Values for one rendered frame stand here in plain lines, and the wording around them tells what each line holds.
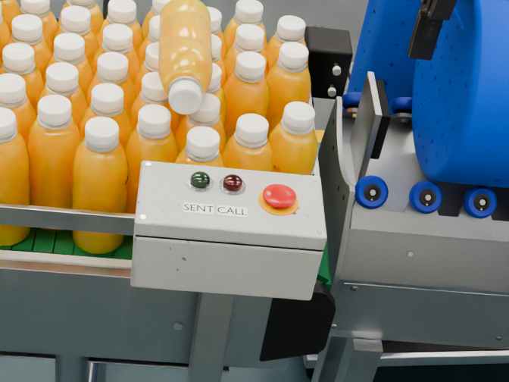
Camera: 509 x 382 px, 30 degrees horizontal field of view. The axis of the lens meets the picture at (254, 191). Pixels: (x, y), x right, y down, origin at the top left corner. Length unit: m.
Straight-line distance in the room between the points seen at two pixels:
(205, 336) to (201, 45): 0.35
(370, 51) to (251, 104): 0.53
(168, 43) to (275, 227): 0.30
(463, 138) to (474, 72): 0.08
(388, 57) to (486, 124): 0.57
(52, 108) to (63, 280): 0.22
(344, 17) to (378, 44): 1.84
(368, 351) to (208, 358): 0.42
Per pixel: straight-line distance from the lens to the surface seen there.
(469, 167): 1.23
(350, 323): 1.49
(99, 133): 1.11
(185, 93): 1.11
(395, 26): 1.69
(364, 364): 1.56
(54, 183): 1.19
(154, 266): 1.02
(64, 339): 1.30
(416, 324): 1.50
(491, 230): 1.34
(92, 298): 1.23
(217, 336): 1.15
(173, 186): 1.02
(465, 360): 2.25
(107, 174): 1.13
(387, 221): 1.30
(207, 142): 1.11
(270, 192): 1.01
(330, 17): 3.54
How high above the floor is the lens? 1.77
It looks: 41 degrees down
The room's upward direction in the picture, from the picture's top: 10 degrees clockwise
